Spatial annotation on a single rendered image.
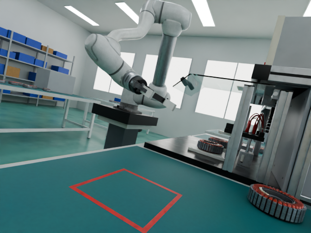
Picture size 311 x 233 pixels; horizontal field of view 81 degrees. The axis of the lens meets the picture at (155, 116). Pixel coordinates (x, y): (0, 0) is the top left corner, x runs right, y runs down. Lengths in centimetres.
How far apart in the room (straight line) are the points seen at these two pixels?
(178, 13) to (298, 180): 104
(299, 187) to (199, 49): 574
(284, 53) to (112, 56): 65
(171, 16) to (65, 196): 114
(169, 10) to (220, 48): 485
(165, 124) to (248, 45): 330
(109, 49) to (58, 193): 63
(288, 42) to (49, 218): 79
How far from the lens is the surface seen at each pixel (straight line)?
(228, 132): 81
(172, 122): 599
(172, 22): 128
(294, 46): 79
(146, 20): 122
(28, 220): 30
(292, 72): 65
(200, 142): 83
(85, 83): 852
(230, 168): 66
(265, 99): 83
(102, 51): 83
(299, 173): 66
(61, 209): 32
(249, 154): 81
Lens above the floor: 92
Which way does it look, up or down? 3 degrees down
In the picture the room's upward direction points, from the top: 13 degrees clockwise
